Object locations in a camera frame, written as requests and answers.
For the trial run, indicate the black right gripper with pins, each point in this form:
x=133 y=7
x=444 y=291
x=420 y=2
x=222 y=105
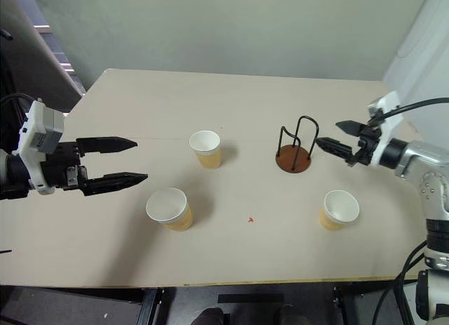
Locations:
x=366 y=142

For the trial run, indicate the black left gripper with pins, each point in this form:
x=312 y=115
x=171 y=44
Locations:
x=58 y=167

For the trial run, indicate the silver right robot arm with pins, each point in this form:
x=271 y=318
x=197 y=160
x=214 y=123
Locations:
x=424 y=163

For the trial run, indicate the yellow ribbed paper cup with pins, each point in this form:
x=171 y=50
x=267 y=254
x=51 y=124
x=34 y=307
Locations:
x=338 y=212
x=172 y=212
x=207 y=153

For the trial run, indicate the white panel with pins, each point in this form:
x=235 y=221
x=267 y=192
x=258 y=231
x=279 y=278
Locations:
x=417 y=33

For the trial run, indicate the grey staircase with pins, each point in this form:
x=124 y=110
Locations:
x=42 y=47

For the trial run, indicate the dark rounded shape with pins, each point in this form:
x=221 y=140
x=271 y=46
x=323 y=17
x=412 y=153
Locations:
x=208 y=317

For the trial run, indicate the black tape strip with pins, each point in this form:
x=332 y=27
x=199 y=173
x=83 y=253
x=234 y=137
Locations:
x=250 y=298

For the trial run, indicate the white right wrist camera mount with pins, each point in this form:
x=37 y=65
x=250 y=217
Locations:
x=389 y=104

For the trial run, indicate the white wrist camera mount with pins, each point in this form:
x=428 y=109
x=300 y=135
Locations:
x=36 y=128
x=389 y=104

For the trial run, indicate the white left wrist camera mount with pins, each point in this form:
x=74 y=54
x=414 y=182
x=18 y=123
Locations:
x=36 y=128

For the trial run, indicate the black table frame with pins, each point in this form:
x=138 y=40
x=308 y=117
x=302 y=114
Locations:
x=147 y=304

